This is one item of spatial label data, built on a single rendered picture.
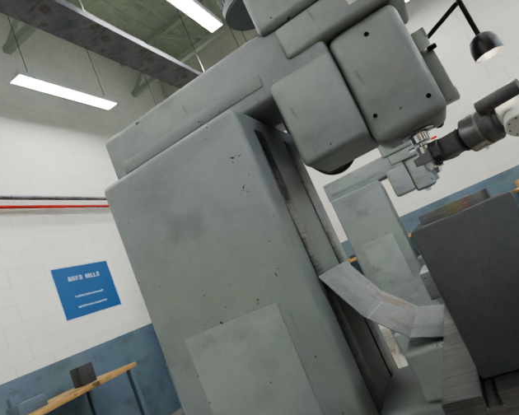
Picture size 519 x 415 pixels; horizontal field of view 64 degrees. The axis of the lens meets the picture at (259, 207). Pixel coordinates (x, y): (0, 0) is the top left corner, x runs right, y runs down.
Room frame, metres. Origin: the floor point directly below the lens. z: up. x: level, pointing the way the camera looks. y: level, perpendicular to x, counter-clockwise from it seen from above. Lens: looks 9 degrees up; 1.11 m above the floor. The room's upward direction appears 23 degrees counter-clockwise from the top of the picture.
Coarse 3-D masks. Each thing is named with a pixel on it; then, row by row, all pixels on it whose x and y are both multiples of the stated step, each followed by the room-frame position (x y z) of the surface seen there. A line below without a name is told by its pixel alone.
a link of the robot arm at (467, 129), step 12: (468, 120) 0.97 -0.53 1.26; (456, 132) 1.01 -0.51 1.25; (468, 132) 0.97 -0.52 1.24; (432, 144) 1.02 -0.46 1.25; (444, 144) 1.02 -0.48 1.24; (456, 144) 1.00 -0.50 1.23; (468, 144) 0.99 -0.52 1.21; (480, 144) 0.98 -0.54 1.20; (432, 156) 1.03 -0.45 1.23; (444, 156) 1.02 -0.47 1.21
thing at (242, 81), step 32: (224, 64) 1.14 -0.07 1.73; (256, 64) 1.11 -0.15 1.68; (288, 64) 1.07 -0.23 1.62; (192, 96) 1.19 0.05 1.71; (224, 96) 1.15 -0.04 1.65; (256, 96) 1.12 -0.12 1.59; (128, 128) 1.29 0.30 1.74; (160, 128) 1.25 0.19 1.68; (192, 128) 1.20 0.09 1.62; (128, 160) 1.30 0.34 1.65
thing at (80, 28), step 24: (0, 0) 2.49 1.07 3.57; (24, 0) 2.57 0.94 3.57; (48, 0) 2.65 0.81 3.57; (48, 24) 2.86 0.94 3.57; (72, 24) 2.96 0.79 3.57; (96, 24) 3.07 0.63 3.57; (96, 48) 3.34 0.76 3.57; (120, 48) 3.47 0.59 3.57; (144, 48) 3.61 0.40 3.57; (144, 72) 4.00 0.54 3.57; (168, 72) 4.18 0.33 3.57; (192, 72) 4.38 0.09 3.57
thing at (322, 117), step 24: (312, 72) 1.05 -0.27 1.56; (336, 72) 1.03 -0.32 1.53; (288, 96) 1.08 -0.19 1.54; (312, 96) 1.06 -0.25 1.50; (336, 96) 1.04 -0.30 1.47; (288, 120) 1.09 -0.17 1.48; (312, 120) 1.07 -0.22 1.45; (336, 120) 1.05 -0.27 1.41; (360, 120) 1.03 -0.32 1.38; (312, 144) 1.08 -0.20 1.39; (336, 144) 1.06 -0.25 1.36; (360, 144) 1.09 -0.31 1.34; (336, 168) 1.28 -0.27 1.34
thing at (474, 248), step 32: (480, 192) 0.52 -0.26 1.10; (448, 224) 0.51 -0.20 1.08; (480, 224) 0.49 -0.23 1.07; (512, 224) 0.48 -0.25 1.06; (448, 256) 0.51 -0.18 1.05; (480, 256) 0.50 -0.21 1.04; (512, 256) 0.49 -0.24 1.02; (448, 288) 0.52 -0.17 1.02; (480, 288) 0.51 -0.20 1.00; (512, 288) 0.50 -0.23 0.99; (480, 320) 0.51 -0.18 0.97; (512, 320) 0.50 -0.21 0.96; (480, 352) 0.52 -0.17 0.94; (512, 352) 0.51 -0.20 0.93
